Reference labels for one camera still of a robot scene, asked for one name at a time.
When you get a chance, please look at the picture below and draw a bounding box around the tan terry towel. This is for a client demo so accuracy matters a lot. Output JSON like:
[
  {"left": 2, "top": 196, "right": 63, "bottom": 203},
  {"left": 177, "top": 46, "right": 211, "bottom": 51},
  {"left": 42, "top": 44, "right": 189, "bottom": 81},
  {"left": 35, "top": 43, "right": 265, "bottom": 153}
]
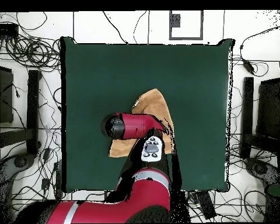
[{"left": 108, "top": 87, "right": 176, "bottom": 158}]

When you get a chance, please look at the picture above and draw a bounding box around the flat black box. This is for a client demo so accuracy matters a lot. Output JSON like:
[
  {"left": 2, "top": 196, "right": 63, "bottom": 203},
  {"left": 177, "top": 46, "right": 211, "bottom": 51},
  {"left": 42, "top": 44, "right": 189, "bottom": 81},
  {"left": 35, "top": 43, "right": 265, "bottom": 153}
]
[{"left": 0, "top": 23, "right": 19, "bottom": 36}]

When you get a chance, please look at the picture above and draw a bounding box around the dark green table cloth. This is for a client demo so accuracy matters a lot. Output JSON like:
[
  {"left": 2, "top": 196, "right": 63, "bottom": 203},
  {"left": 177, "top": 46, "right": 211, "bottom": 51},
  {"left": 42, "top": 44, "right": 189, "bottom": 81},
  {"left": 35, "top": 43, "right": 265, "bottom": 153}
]
[{"left": 60, "top": 36, "right": 235, "bottom": 193}]

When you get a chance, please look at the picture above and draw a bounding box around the black power strip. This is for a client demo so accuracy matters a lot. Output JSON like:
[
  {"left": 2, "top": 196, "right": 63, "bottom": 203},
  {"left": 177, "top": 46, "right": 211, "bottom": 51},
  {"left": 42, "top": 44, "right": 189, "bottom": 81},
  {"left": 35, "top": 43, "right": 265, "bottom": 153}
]
[{"left": 53, "top": 160, "right": 64, "bottom": 200}]

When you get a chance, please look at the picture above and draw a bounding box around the black rectangular box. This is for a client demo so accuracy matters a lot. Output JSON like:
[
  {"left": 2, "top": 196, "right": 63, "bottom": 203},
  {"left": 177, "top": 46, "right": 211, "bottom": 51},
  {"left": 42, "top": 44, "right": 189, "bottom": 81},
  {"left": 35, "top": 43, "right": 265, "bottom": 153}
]
[{"left": 195, "top": 191, "right": 217, "bottom": 221}]

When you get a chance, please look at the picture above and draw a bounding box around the black stand base bar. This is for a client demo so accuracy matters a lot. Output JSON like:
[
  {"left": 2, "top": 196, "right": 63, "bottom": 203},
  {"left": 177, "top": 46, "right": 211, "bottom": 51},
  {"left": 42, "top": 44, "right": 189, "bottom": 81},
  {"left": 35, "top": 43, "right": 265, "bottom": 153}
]
[
  {"left": 239, "top": 76, "right": 254, "bottom": 162},
  {"left": 0, "top": 69, "right": 42, "bottom": 156}
]

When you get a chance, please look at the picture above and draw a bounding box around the black power adapter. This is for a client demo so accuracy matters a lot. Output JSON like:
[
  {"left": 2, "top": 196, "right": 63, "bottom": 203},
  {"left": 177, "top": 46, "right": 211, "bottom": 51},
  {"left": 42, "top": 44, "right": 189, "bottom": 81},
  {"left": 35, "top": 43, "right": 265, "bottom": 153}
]
[{"left": 241, "top": 58, "right": 256, "bottom": 75}]

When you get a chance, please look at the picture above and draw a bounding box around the grey office chair base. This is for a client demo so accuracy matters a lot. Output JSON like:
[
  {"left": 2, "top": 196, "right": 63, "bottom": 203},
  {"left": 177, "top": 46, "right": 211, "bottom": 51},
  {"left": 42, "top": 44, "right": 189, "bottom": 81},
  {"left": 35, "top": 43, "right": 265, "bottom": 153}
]
[
  {"left": 0, "top": 152, "right": 36, "bottom": 223},
  {"left": 243, "top": 157, "right": 280, "bottom": 187}
]

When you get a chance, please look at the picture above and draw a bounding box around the dark cabinet box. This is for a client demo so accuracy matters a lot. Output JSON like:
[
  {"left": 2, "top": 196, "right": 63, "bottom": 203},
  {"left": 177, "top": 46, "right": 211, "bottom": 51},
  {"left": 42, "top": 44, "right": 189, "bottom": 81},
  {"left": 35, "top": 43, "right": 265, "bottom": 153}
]
[
  {"left": 255, "top": 78, "right": 280, "bottom": 141},
  {"left": 0, "top": 64, "right": 14, "bottom": 124}
]

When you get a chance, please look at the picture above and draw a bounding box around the grey rectangular frame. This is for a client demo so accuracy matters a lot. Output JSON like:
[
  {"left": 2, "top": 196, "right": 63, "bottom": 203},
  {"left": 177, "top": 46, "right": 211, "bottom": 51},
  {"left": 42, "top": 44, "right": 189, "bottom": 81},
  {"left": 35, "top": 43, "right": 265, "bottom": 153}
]
[{"left": 169, "top": 10, "right": 204, "bottom": 41}]

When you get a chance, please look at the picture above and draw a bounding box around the coiled black cable bundle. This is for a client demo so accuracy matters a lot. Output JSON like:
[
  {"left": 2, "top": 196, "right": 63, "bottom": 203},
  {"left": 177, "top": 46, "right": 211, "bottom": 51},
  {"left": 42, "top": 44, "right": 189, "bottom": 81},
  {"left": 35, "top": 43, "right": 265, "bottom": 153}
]
[{"left": 4, "top": 34, "right": 61, "bottom": 71}]

